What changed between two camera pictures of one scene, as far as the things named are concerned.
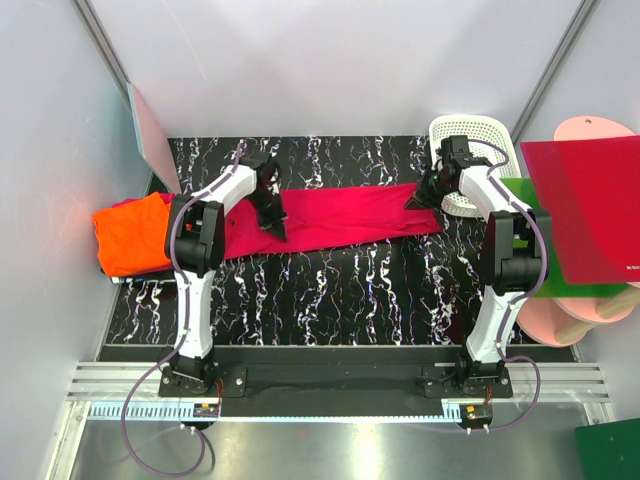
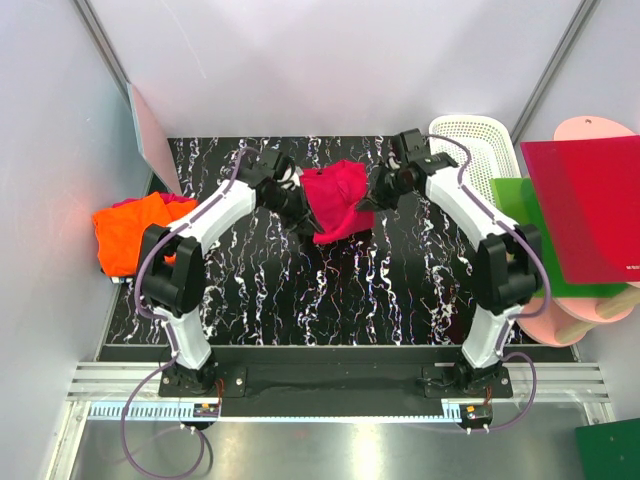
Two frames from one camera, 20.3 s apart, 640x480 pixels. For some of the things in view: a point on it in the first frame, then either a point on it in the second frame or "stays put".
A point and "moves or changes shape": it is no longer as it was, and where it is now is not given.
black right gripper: x=422 y=198 to x=376 y=195
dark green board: x=608 y=450 stays put
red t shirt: x=319 y=218 moves or changes shape
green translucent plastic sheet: x=554 y=284 stays put
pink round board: x=563 y=321 stays put
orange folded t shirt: x=132 y=237 stays put
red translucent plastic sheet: x=591 y=188 stays put
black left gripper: x=274 y=224 to x=302 y=220
